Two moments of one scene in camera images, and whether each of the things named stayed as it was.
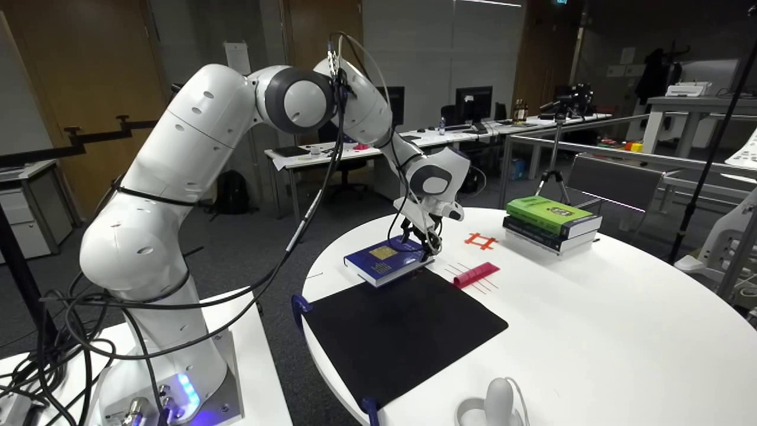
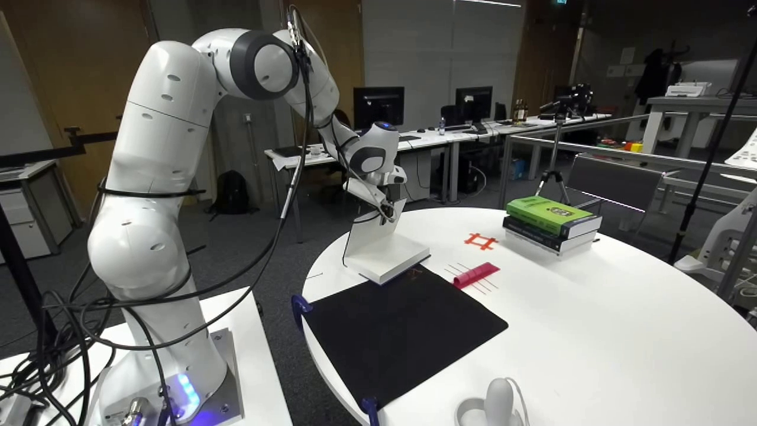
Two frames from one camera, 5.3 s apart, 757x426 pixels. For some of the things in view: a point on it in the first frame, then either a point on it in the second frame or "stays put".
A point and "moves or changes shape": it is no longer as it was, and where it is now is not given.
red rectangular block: [477, 274] stays put
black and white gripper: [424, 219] → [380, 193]
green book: [551, 215] stays put
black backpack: [233, 196] stays put
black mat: [394, 333] stays put
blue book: [386, 258] moves or changes shape
